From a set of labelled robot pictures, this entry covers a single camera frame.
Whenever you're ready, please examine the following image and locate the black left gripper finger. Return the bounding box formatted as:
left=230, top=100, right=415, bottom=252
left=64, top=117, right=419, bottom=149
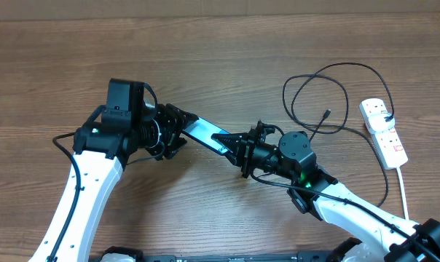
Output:
left=166, top=103, right=199, bottom=127
left=163, top=138, right=187, bottom=159

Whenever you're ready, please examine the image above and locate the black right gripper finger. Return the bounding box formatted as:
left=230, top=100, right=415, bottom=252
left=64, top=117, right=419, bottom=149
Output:
left=211, top=132, right=248, bottom=154
left=225, top=149, right=247, bottom=170

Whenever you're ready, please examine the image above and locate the Samsung Galaxy smartphone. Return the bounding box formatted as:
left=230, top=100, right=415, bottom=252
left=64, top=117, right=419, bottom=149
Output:
left=182, top=117, right=228, bottom=156

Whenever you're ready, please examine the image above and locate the black USB charging cable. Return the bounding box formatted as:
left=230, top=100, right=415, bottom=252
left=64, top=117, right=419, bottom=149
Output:
left=282, top=62, right=396, bottom=208

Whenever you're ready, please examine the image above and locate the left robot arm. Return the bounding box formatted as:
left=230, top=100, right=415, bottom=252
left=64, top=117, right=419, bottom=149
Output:
left=31, top=79, right=198, bottom=261

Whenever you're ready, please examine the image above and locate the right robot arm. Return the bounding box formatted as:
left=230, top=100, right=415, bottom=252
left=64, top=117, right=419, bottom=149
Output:
left=211, top=123, right=440, bottom=261

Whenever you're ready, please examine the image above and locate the white charger plug adapter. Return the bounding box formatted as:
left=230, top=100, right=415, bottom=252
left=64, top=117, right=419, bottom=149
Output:
left=365, top=112, right=396, bottom=134

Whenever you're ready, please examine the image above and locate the white power strip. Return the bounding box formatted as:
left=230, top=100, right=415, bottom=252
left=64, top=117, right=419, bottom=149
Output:
left=359, top=98, right=408, bottom=170

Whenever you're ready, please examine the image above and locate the white power strip cord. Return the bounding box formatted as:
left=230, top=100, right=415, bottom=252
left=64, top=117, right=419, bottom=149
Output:
left=395, top=166, right=410, bottom=221

